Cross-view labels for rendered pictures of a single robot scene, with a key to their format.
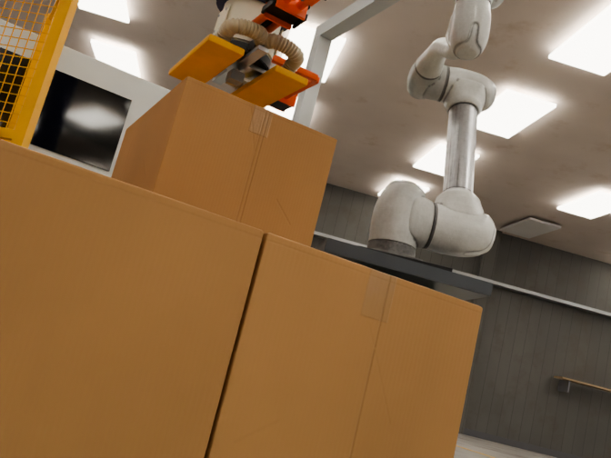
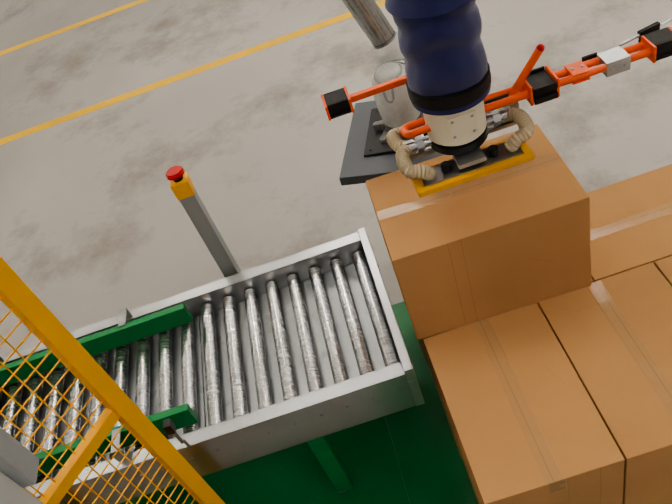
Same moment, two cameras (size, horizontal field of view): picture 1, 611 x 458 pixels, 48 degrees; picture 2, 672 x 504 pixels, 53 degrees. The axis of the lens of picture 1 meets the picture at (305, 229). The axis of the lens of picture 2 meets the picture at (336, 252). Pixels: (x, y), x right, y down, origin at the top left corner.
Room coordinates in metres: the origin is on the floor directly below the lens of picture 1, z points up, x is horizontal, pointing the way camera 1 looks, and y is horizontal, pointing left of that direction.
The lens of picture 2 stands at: (1.41, 1.87, 2.38)
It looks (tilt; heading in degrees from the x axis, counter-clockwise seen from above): 43 degrees down; 301
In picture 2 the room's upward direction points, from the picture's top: 22 degrees counter-clockwise
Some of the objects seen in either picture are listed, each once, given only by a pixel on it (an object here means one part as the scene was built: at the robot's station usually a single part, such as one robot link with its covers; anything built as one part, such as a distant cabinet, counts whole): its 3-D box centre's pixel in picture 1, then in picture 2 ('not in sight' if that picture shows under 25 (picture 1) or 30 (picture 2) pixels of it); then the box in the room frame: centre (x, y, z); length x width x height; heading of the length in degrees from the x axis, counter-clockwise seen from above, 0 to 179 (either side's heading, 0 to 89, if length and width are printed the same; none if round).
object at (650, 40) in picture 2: not in sight; (661, 44); (1.27, 0.03, 1.23); 0.08 x 0.07 x 0.05; 26
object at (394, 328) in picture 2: not in sight; (383, 296); (2.14, 0.44, 0.58); 0.70 x 0.03 x 0.06; 117
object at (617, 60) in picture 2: not in sight; (613, 61); (1.39, 0.09, 1.22); 0.07 x 0.07 x 0.04; 26
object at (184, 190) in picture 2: not in sight; (229, 268); (2.88, 0.25, 0.50); 0.07 x 0.07 x 1.00; 27
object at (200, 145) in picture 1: (202, 202); (476, 232); (1.81, 0.29, 0.74); 0.60 x 0.40 x 0.40; 25
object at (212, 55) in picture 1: (205, 57); (470, 162); (1.77, 0.38, 1.13); 0.34 x 0.10 x 0.05; 26
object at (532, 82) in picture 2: (285, 7); (539, 85); (1.59, 0.18, 1.23); 0.10 x 0.08 x 0.06; 116
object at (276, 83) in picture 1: (266, 85); not in sight; (1.85, 0.21, 1.13); 0.34 x 0.10 x 0.05; 26
